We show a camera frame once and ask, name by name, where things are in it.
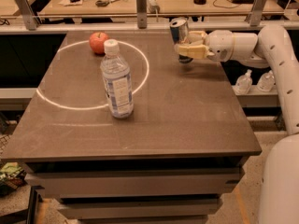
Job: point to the metal post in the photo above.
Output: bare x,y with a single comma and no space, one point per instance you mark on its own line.
256,13
28,15
141,12

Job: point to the small clear bottle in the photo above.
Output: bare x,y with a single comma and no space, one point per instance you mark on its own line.
266,82
243,83

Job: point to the red apple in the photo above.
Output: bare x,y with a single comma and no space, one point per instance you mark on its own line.
96,42

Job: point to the small clear bottle left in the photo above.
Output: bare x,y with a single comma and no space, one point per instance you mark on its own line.
243,83

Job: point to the small clear bottle right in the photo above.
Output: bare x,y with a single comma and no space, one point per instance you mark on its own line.
266,82

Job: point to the red bull can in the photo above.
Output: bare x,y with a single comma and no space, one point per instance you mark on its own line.
179,30

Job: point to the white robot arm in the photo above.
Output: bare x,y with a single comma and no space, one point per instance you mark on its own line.
272,48

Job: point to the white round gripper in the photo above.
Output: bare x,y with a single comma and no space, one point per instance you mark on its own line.
220,46

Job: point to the metal post right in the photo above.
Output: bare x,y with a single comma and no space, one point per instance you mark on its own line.
256,13

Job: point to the white power strip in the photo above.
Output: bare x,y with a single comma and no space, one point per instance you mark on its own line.
153,6

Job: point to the metal post left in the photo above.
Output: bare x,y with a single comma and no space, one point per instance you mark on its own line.
28,15

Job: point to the colourful snack bag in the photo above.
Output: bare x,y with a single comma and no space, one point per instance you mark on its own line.
11,177

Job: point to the clear plastic water bottle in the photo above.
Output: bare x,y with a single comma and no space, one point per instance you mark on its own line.
116,76

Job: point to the metal post middle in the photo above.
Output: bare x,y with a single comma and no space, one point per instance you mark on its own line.
141,12

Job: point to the grey table drawer base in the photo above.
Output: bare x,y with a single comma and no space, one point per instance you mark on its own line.
129,196

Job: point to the black sunglasses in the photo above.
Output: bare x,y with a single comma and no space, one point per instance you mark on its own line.
101,3

